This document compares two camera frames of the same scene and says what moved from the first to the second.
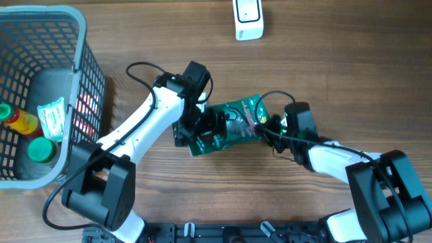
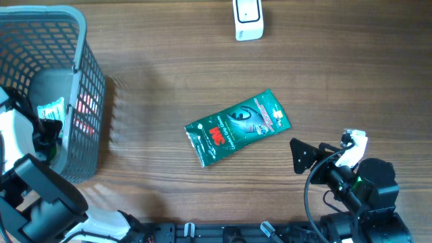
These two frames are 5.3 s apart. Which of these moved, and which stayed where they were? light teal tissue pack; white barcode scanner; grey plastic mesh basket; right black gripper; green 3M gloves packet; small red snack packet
Moved: right black gripper; green 3M gloves packet
Stayed: grey plastic mesh basket; small red snack packet; light teal tissue pack; white barcode scanner
